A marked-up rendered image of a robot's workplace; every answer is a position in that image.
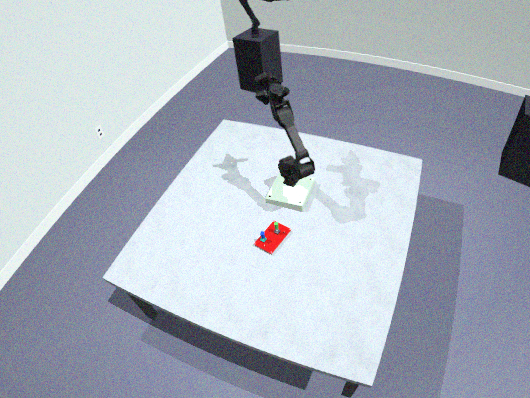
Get red circuit board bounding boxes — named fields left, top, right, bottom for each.
left=254, top=221, right=292, bottom=255

